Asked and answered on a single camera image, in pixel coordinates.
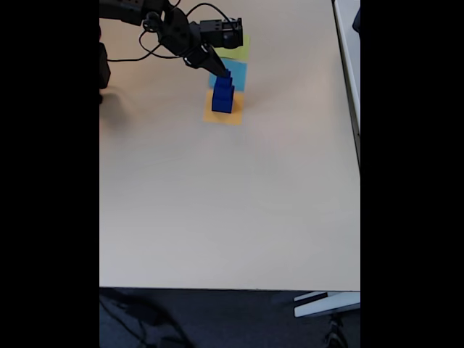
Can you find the orange paper square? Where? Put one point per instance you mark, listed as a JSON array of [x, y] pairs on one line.
[[224, 119]]

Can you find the small blue cube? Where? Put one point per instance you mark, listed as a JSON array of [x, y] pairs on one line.
[[225, 81]]

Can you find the green paper square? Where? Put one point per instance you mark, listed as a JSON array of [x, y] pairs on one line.
[[237, 53]]

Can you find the white table foot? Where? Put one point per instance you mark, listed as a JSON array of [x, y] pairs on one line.
[[326, 306]]

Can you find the white adjacent table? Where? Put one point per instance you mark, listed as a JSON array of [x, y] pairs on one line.
[[348, 54]]

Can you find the dark object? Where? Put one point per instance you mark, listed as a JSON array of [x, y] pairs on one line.
[[357, 20]]

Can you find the tiny blue cube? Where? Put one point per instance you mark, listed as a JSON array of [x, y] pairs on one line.
[[228, 73]]

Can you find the large blue cube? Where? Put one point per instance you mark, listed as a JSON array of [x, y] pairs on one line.
[[222, 105]]

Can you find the light blue paper square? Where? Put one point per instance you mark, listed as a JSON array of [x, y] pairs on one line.
[[237, 74]]

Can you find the black camera box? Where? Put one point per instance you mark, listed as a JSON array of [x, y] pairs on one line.
[[221, 32]]

